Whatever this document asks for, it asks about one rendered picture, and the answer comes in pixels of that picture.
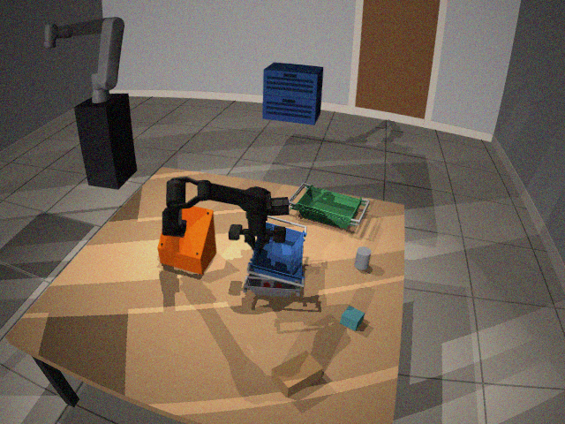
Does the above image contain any teal cube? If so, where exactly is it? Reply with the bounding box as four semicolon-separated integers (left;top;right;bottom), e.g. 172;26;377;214
340;306;365;331

